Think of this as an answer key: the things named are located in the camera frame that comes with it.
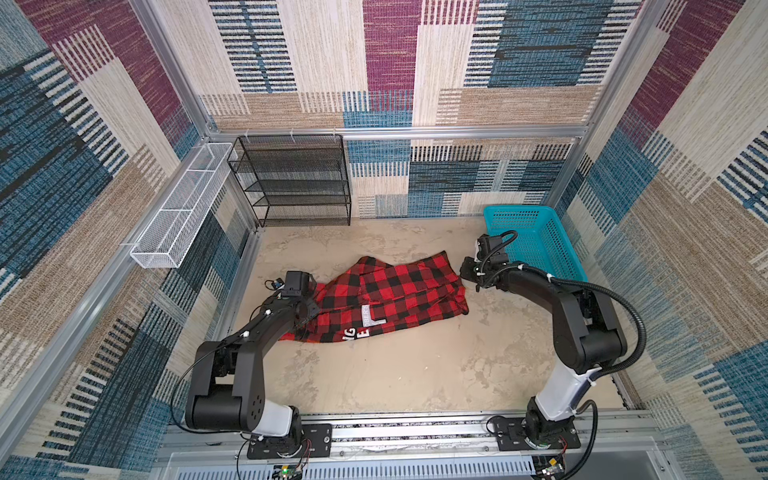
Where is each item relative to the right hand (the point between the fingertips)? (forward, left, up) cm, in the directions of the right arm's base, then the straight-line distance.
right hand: (463, 271), depth 98 cm
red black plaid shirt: (-5, +29, -3) cm, 30 cm away
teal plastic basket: (+16, -32, -5) cm, 36 cm away
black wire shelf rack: (+34, +57, +13) cm, 67 cm away
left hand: (-10, +49, -1) cm, 50 cm away
